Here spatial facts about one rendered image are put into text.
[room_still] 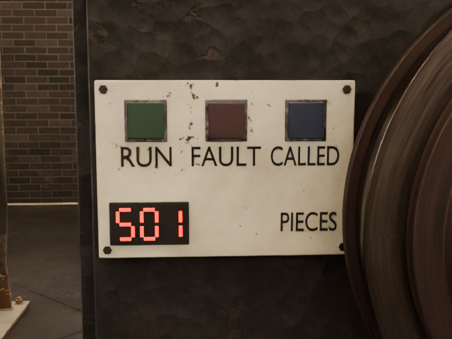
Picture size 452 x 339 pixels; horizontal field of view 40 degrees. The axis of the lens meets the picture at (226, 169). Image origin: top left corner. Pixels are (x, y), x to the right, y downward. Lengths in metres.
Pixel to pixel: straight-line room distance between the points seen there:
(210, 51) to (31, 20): 6.21
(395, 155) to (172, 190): 0.23
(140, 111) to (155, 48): 0.07
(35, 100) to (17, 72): 0.34
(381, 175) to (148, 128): 0.23
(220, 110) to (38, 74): 6.19
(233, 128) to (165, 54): 0.10
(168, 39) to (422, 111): 0.27
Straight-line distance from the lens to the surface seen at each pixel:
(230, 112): 0.62
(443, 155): 0.51
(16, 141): 6.86
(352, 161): 0.58
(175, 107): 0.62
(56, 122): 6.75
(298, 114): 0.63
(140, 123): 0.62
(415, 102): 0.52
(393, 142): 0.52
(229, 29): 0.64
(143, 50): 0.64
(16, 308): 3.69
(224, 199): 0.63
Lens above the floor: 1.23
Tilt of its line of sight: 8 degrees down
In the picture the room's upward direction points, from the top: straight up
